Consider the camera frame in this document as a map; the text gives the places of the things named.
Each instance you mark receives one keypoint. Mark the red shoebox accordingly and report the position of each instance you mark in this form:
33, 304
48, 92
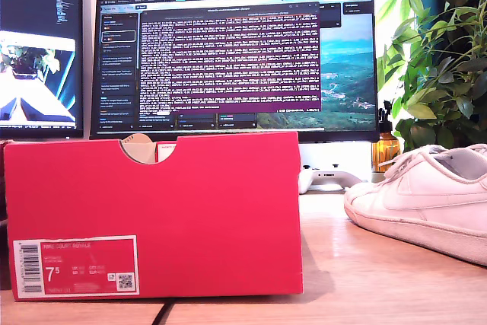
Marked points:
190, 207

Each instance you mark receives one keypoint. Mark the small black computer monitor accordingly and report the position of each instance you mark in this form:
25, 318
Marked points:
38, 16

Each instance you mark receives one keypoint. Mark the amber glass pump bottle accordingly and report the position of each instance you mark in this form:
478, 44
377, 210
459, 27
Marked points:
386, 150

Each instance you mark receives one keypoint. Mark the white leather sneaker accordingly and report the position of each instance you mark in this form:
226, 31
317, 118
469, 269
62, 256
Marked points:
418, 203

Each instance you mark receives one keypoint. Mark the pale ceramic pot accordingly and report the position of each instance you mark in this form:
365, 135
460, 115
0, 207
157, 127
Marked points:
377, 177

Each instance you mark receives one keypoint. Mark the large wide computer monitor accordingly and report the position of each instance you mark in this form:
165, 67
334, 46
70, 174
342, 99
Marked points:
228, 55

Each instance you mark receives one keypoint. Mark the white game controller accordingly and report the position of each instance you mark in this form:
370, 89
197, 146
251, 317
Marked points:
335, 179

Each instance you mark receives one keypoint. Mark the green leafy houseplant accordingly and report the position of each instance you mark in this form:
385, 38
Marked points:
441, 74

